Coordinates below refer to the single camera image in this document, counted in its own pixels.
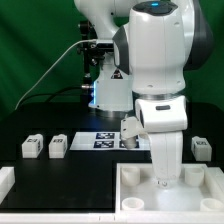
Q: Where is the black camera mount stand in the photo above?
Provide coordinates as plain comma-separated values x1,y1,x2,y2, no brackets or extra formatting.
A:
77,21,98,87

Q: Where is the black cable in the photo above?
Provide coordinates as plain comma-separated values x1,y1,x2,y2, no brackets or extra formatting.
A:
16,87,84,109

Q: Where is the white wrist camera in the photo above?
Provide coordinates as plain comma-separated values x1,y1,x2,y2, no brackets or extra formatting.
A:
120,97,189,149

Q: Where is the white square tabletop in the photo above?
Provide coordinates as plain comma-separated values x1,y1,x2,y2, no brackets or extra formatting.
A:
115,163,224,213

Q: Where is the silver fixed camera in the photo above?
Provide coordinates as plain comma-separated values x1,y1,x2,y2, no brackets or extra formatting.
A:
96,39,114,52

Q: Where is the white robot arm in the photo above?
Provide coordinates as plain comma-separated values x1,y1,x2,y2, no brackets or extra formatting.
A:
74,0,213,185

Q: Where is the white cable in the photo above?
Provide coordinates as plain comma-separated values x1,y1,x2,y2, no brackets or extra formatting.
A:
14,39,98,110

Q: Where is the white marker sheet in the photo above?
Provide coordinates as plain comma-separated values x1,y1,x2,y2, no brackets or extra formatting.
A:
69,131,152,152

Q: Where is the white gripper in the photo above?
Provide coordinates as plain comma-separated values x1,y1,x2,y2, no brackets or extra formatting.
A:
148,131,183,187

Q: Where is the white left obstacle block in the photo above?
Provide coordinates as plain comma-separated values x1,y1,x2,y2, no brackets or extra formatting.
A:
0,167,15,204

